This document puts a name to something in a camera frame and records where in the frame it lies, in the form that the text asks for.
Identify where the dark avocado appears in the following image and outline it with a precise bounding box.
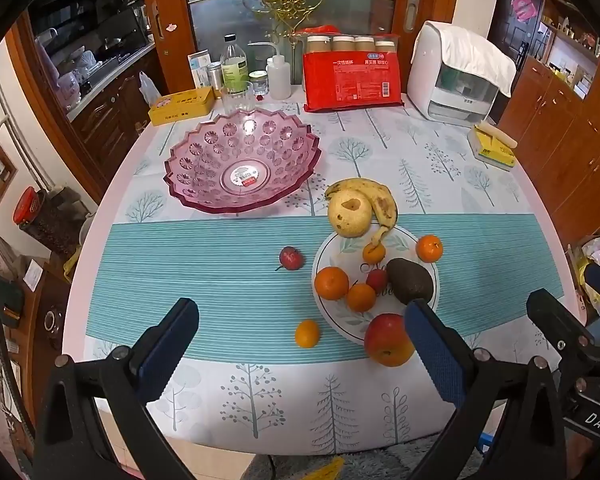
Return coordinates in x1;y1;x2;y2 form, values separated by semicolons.
386;258;434;304

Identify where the red yellow apple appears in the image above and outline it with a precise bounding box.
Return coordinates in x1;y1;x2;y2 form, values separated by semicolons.
364;313;415;367

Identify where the small red fruit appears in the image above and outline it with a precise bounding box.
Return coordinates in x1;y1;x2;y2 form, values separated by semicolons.
277;246;304;271
366;269;389;295

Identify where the spotted yellow banana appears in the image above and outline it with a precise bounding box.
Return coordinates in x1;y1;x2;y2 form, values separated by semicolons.
324;178;398;245

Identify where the yellow pear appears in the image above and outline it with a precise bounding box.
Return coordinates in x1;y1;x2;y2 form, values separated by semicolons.
328;190;373;238

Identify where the small orange kumquat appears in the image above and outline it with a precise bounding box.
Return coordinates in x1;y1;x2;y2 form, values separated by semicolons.
294;320;321;349

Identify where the small orange mandarin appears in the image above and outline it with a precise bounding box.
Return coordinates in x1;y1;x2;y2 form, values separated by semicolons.
362;243;386;264

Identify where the yellow tissue pack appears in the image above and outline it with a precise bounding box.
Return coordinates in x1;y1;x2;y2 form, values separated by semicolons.
467;122;517;171

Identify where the white round placemat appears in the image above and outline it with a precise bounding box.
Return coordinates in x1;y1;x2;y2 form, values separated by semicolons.
312;226;441;346

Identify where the red round tin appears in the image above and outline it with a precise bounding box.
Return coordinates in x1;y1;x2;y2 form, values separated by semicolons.
12;186;41;226

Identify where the white water dispenser appliance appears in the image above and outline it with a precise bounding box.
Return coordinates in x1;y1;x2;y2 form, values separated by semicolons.
407;32;501;126

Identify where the white cloth cover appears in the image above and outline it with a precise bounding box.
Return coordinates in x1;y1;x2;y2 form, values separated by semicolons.
412;21;516;98

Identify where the tree print tablecloth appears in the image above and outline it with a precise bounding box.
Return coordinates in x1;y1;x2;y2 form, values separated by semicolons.
79;102;574;455

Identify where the pink plastic fruit bowl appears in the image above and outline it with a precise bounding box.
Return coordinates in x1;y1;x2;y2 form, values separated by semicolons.
164;108;322;214

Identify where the red paper cup package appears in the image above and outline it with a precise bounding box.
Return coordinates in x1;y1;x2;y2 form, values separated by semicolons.
302;35;402;113

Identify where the yellow tin box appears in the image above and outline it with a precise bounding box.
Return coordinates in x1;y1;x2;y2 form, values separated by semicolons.
148;87;215;126

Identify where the clear glass tumbler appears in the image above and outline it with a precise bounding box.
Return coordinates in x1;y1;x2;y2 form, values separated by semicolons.
221;81;254;115

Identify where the white squeeze wash bottle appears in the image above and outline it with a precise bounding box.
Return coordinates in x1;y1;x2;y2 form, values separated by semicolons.
248;41;292;101

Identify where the silver metal can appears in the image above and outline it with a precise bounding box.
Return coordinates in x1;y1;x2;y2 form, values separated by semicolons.
207;62;223;91

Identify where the small glass jar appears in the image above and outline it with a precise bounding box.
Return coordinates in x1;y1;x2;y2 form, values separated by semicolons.
248;70;268;96

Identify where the white blue carton box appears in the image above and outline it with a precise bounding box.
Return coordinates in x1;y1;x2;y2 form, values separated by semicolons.
187;50;211;89

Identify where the clear bottle green label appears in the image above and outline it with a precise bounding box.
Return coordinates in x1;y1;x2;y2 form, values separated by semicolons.
221;34;248;93

